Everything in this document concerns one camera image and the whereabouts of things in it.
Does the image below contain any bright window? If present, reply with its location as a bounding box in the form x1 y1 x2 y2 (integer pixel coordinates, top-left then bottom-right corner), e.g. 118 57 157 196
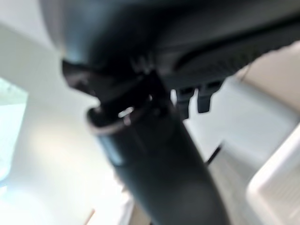
0 78 29 186

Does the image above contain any black cable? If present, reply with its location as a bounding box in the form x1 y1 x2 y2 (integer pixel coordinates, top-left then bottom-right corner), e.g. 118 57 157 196
205 142 224 165

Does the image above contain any white plastic laundry basket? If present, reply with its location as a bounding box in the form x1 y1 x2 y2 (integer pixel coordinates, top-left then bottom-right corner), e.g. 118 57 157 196
246 146 300 225

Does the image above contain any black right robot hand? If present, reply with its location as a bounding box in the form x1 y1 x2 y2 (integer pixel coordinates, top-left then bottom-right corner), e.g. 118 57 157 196
38 0 300 225

